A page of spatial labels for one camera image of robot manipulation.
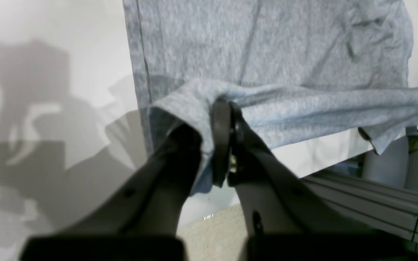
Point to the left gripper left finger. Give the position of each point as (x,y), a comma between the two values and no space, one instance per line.
(139,222)

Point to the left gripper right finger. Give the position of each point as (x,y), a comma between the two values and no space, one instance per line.
(285,220)

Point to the grey t-shirt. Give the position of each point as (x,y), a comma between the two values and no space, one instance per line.
(298,69)

